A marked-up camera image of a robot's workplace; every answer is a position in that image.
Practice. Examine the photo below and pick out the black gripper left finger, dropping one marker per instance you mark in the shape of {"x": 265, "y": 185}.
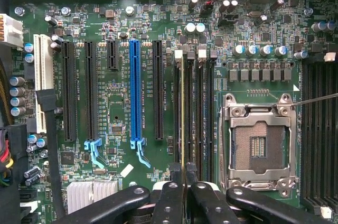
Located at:
{"x": 169, "y": 203}

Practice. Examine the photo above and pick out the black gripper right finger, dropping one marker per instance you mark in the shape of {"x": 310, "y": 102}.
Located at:
{"x": 206, "y": 203}

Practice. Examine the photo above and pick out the RAM slot with white latch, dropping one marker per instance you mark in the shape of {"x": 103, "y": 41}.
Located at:
{"x": 177, "y": 102}
{"x": 201, "y": 107}

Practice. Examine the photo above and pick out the RAM slot with black latch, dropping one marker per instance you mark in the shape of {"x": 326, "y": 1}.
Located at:
{"x": 211, "y": 107}
{"x": 189, "y": 107}

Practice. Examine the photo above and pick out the bank of black RAM slots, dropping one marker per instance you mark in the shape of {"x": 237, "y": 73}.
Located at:
{"x": 319, "y": 134}

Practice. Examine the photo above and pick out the white paper sticker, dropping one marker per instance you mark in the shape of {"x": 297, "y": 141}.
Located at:
{"x": 127, "y": 169}

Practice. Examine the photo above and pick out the light blue slot clip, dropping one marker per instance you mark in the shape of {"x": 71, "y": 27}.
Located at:
{"x": 94, "y": 152}
{"x": 141, "y": 154}

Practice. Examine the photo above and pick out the silver finned heatsink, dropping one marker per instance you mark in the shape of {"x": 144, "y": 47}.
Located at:
{"x": 89, "y": 195}

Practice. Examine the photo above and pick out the long black expansion slot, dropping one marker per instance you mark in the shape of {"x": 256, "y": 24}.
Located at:
{"x": 91, "y": 89}
{"x": 158, "y": 89}
{"x": 69, "y": 89}

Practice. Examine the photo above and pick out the blue expansion slot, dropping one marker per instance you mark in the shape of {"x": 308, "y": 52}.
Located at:
{"x": 135, "y": 89}

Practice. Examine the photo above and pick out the thin metal locking lever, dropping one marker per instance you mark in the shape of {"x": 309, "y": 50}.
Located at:
{"x": 314, "y": 100}

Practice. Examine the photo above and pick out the blue-topped capacitor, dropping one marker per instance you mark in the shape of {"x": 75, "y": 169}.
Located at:
{"x": 301, "y": 55}
{"x": 251, "y": 50}
{"x": 331, "y": 26}
{"x": 189, "y": 28}
{"x": 281, "y": 50}
{"x": 318, "y": 26}
{"x": 266, "y": 50}
{"x": 200, "y": 28}
{"x": 17, "y": 81}
{"x": 17, "y": 91}
{"x": 239, "y": 50}
{"x": 18, "y": 101}
{"x": 18, "y": 111}

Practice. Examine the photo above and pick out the short black expansion slot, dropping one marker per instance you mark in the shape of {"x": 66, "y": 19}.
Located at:
{"x": 113, "y": 55}

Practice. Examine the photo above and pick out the green motherboard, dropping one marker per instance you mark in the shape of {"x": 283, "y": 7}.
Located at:
{"x": 158, "y": 23}

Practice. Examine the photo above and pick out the white PCI expansion slot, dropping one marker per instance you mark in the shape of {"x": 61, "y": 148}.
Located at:
{"x": 43, "y": 60}

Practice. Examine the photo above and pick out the silver mounting screw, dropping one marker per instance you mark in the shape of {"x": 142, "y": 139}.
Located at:
{"x": 65, "y": 10}
{"x": 308, "y": 11}
{"x": 129, "y": 10}
{"x": 19, "y": 10}

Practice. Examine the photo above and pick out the dark cylindrical capacitor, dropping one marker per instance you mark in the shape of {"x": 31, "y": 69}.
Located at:
{"x": 51, "y": 20}
{"x": 233, "y": 6}
{"x": 193, "y": 2}
{"x": 225, "y": 6}
{"x": 277, "y": 4}

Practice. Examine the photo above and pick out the white power connector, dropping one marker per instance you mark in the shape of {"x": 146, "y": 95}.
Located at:
{"x": 10, "y": 31}

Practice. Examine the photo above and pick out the CPU socket with metal frame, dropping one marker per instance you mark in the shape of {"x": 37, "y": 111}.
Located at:
{"x": 260, "y": 144}

